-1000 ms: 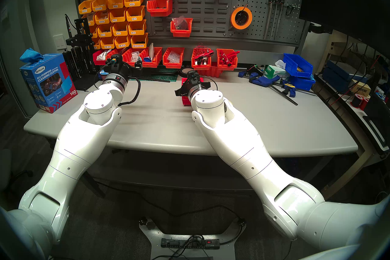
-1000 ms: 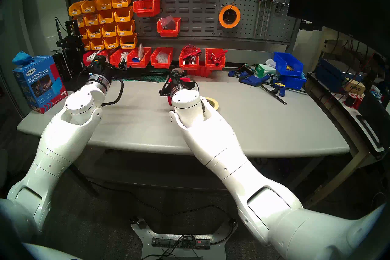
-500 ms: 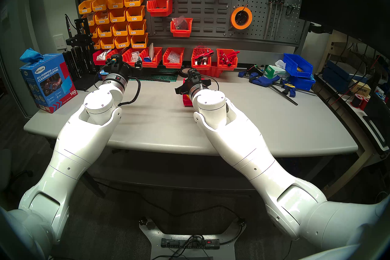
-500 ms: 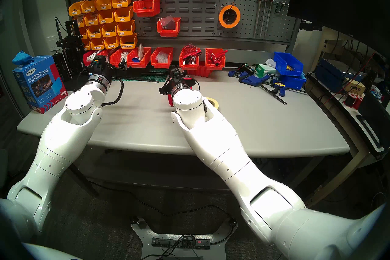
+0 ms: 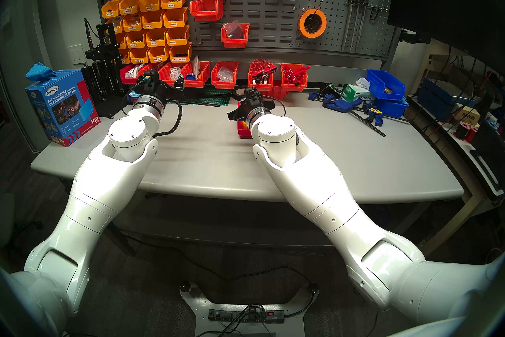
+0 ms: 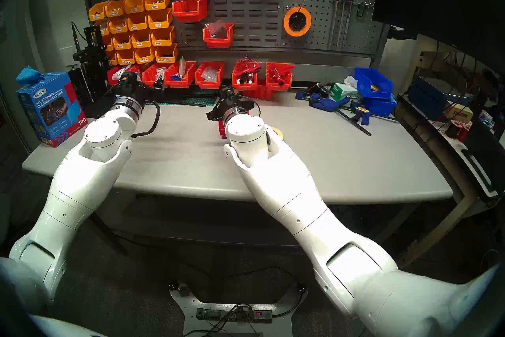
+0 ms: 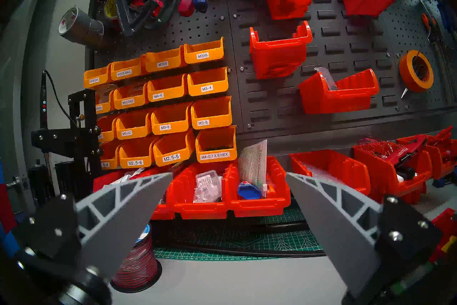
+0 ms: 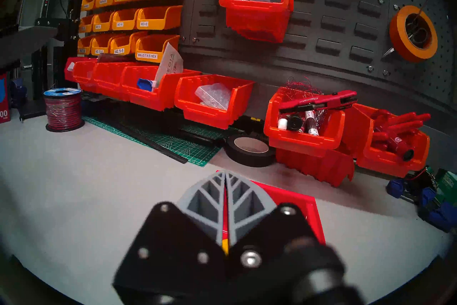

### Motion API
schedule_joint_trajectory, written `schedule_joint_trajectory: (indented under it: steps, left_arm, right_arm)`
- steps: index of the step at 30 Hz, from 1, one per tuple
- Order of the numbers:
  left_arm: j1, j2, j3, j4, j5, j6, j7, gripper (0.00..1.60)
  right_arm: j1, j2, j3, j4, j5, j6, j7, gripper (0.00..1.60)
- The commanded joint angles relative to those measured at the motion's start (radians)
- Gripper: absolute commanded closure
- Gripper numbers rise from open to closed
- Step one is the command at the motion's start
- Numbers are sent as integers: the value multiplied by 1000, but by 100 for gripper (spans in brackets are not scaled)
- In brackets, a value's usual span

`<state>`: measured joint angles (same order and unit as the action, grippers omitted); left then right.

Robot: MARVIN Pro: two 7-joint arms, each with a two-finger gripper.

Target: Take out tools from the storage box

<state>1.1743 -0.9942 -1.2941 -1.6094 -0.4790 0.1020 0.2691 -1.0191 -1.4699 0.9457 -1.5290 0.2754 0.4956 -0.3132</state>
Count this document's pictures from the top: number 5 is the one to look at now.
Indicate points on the black metal stand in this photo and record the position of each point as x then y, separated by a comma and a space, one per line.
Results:
104, 52

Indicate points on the black flat tray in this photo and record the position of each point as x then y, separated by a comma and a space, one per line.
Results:
489, 166

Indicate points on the blue cleaning cloths box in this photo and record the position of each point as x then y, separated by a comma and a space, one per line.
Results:
59, 111

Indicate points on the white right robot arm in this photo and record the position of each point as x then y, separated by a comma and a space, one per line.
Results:
315, 190

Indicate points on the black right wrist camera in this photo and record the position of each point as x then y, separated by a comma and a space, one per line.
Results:
251, 94

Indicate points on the blue plastic bin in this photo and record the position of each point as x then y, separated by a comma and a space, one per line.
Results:
390, 107
394, 89

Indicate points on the small blue plastic item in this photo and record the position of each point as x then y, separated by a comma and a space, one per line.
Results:
190, 77

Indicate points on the black tape roll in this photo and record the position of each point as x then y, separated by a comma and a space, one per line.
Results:
236, 97

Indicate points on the dark blue storage box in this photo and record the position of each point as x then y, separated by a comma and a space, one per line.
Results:
438, 99

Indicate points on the white wall switch plate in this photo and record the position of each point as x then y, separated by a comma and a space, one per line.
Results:
77, 54

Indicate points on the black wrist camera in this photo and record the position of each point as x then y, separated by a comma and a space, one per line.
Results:
149, 77
251, 94

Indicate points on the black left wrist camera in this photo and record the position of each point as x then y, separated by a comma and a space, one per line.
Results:
149, 77

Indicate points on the black power strip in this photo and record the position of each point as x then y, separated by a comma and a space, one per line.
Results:
244, 315

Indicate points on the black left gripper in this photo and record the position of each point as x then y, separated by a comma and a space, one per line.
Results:
152, 92

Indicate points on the blue bar clamp yellow label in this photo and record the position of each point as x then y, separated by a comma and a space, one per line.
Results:
374, 113

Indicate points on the green cutting mat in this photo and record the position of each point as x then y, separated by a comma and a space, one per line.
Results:
219, 101

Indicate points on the black soldering pen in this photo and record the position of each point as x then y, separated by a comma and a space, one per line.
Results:
87, 30

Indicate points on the brown cardboard box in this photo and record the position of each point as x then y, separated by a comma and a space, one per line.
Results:
467, 115

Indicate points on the orange tape roll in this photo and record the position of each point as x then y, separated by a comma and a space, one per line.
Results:
301, 24

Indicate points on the green white tissue box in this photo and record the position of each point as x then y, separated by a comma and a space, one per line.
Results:
355, 94

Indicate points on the black flat bar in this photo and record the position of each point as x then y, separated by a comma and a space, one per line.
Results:
197, 103

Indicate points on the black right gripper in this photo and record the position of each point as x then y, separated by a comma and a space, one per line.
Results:
246, 111

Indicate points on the crimson plastic storage bin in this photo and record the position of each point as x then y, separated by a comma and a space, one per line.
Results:
241, 133

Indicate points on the white paper packet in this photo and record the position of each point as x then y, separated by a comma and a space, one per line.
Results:
196, 65

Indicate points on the clear plastic bag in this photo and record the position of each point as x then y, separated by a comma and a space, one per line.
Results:
232, 29
225, 74

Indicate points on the red plastic parts bin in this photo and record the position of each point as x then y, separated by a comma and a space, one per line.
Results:
260, 85
128, 80
162, 71
294, 88
150, 67
205, 15
201, 81
225, 85
233, 43
278, 94

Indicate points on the grey pegboard wall panel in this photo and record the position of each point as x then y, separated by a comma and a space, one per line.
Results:
272, 4

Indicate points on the white crumpled paper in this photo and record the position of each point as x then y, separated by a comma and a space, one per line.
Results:
132, 71

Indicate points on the black monitor mount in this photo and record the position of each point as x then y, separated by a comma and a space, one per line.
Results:
412, 37

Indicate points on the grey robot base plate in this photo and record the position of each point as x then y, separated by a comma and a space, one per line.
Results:
197, 312

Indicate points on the blue cloth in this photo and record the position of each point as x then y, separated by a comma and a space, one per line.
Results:
39, 71

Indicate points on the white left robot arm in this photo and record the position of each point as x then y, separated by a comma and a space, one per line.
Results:
102, 182

